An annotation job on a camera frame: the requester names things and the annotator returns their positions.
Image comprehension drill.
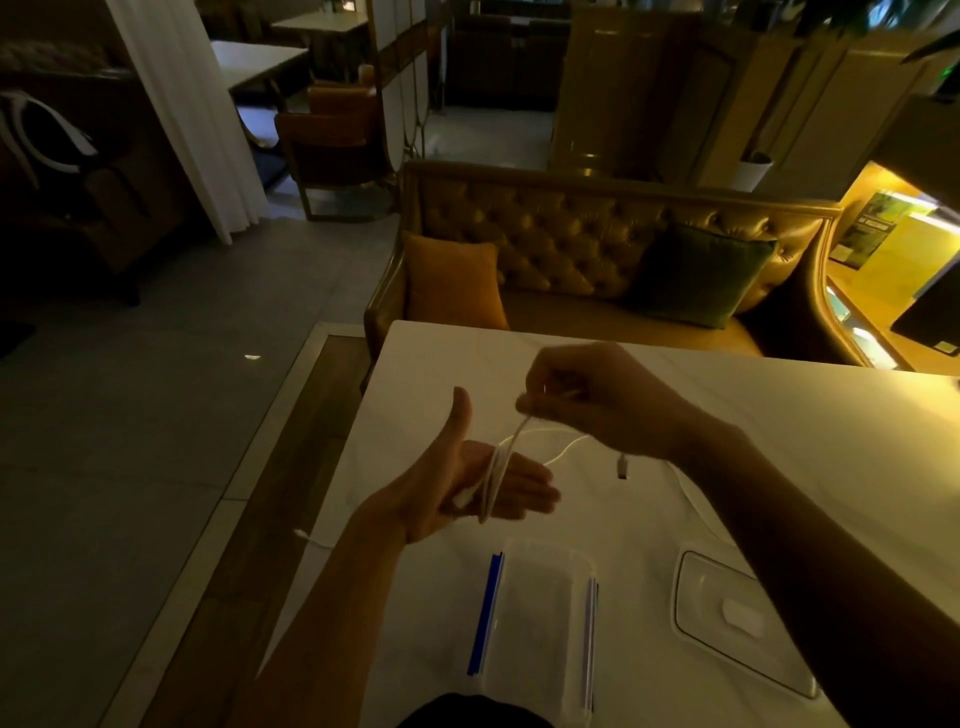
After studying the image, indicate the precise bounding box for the person's right hand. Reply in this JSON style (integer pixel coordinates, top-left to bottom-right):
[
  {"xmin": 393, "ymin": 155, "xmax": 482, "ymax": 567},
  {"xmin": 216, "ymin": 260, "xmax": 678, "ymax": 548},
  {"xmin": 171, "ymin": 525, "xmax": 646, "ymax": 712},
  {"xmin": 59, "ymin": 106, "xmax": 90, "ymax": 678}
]
[{"xmin": 516, "ymin": 341, "xmax": 708, "ymax": 462}]

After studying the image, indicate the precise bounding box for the person's left hand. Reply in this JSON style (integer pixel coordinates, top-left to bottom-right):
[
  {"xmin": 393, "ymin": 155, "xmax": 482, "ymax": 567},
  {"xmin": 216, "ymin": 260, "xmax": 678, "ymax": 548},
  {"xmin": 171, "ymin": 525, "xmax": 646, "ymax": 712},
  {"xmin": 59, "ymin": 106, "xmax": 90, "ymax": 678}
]
[{"xmin": 358, "ymin": 386, "xmax": 562, "ymax": 546}]

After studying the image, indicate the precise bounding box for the white charging cable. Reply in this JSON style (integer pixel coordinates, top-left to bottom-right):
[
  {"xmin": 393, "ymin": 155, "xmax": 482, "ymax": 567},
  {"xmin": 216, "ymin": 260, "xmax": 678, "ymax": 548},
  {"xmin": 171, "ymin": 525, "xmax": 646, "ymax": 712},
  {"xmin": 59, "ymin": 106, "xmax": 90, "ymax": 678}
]
[{"xmin": 292, "ymin": 386, "xmax": 744, "ymax": 552}]

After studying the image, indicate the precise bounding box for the person's right forearm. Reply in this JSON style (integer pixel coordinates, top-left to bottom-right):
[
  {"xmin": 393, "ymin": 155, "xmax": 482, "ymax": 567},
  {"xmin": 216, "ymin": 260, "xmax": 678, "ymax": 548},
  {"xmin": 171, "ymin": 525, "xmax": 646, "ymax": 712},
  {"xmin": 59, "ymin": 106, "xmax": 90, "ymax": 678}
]
[{"xmin": 671, "ymin": 418, "xmax": 960, "ymax": 728}]

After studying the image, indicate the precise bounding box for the person's left forearm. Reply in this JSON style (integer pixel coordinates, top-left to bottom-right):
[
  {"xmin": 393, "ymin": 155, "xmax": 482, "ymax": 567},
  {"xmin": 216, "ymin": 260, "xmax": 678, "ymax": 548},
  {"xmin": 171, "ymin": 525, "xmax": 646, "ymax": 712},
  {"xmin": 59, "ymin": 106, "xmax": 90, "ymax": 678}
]
[{"xmin": 225, "ymin": 504, "xmax": 412, "ymax": 728}]

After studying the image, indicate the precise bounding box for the orange cushion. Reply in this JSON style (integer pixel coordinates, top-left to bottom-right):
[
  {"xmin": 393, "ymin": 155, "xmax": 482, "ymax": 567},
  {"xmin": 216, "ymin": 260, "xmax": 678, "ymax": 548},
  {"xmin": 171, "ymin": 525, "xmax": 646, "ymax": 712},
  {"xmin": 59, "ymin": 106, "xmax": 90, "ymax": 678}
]
[{"xmin": 400, "ymin": 231, "xmax": 511, "ymax": 333}]

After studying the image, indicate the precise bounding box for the tufted brown leather sofa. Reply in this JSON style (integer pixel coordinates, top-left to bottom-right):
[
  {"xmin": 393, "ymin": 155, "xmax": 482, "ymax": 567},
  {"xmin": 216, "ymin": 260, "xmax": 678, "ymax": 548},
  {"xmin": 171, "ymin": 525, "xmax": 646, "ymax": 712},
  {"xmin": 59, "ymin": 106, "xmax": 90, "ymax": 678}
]
[{"xmin": 363, "ymin": 159, "xmax": 875, "ymax": 370}]

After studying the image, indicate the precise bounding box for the green cushion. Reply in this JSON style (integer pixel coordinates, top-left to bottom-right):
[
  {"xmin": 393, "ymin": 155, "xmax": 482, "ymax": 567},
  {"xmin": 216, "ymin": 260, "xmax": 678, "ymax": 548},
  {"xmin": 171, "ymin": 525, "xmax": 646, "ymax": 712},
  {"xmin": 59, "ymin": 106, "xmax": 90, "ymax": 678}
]
[{"xmin": 626, "ymin": 222, "xmax": 778, "ymax": 330}]

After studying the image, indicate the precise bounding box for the clear container with blue clips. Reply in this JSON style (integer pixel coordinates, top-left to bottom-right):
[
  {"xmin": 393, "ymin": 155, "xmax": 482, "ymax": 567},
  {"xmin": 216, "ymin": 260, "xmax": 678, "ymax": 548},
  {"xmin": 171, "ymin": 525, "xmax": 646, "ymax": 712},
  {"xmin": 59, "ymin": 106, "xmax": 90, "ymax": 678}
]
[{"xmin": 463, "ymin": 535, "xmax": 601, "ymax": 728}]

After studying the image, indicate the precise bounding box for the person's dark clothing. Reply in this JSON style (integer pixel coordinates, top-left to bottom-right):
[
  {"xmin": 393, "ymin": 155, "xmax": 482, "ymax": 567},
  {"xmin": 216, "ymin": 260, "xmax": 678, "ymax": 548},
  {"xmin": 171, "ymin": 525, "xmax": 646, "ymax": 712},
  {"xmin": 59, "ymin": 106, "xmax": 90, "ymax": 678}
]
[{"xmin": 396, "ymin": 693, "xmax": 555, "ymax": 728}]

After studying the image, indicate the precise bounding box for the clear plastic container lid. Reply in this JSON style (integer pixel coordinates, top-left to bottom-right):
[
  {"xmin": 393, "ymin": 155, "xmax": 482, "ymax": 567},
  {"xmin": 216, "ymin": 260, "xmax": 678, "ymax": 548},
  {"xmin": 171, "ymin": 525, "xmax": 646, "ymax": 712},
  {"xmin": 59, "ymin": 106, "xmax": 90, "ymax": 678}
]
[{"xmin": 670, "ymin": 547, "xmax": 820, "ymax": 700}]

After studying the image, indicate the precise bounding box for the white plant pot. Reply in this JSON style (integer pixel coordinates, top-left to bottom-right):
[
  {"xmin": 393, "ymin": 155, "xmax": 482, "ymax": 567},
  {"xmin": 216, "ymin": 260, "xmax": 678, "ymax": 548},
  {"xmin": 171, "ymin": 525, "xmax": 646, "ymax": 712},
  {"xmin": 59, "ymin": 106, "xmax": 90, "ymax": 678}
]
[{"xmin": 728, "ymin": 153, "xmax": 774, "ymax": 195}]

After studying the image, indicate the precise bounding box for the brown leather armchair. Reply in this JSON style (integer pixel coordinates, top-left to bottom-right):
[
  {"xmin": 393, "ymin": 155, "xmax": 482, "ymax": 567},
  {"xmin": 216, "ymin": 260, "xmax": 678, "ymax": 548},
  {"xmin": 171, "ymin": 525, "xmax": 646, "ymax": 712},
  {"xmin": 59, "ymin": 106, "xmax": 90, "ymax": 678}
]
[{"xmin": 273, "ymin": 63, "xmax": 393, "ymax": 223}]

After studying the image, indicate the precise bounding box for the wooden panelled cabinet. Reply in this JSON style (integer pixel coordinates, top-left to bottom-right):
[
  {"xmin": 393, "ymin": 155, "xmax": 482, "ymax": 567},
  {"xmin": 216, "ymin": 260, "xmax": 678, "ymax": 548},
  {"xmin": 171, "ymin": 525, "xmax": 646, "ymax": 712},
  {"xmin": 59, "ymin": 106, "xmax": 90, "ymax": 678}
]
[{"xmin": 549, "ymin": 0, "xmax": 960, "ymax": 202}]

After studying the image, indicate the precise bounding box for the dark background sofa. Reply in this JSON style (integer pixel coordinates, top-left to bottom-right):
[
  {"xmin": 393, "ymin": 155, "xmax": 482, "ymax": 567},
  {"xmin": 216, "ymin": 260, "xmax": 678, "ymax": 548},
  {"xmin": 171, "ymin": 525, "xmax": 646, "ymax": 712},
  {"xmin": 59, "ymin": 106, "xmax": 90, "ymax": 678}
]
[{"xmin": 445, "ymin": 13, "xmax": 573, "ymax": 113}]

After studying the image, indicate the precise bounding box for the white panel room divider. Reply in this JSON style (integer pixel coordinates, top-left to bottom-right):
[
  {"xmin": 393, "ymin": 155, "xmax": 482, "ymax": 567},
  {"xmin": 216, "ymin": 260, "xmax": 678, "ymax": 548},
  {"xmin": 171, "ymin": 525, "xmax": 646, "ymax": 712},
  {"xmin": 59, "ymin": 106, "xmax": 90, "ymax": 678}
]
[{"xmin": 366, "ymin": 0, "xmax": 433, "ymax": 175}]

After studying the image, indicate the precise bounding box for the green printed brochure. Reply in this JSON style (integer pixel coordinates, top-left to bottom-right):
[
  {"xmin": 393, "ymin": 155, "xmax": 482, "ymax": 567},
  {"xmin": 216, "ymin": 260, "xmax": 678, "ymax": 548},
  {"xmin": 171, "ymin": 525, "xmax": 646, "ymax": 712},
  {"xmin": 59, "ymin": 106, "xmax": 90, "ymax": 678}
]
[{"xmin": 829, "ymin": 190, "xmax": 915, "ymax": 270}]

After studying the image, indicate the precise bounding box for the white curtain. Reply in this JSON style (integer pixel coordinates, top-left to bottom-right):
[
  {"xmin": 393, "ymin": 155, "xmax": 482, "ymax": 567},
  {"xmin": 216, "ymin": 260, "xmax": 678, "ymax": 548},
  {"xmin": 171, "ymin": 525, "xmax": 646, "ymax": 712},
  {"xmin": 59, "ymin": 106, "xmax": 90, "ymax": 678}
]
[{"xmin": 105, "ymin": 0, "xmax": 270, "ymax": 246}]

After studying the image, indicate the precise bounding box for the white square table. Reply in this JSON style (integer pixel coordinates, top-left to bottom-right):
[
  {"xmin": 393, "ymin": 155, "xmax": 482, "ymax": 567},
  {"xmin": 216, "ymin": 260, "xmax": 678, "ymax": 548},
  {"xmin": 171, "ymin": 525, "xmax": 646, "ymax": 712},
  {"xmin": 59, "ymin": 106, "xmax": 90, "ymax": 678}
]
[
  {"xmin": 270, "ymin": 7, "xmax": 370, "ymax": 36},
  {"xmin": 210, "ymin": 39, "xmax": 311, "ymax": 93}
]

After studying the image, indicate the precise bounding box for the dark bag with white straps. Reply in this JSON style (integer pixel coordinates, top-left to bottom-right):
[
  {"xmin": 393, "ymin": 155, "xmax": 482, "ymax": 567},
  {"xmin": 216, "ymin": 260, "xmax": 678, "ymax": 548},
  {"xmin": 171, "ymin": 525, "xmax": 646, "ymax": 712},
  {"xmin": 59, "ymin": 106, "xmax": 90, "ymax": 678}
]
[{"xmin": 0, "ymin": 88, "xmax": 102, "ymax": 192}]

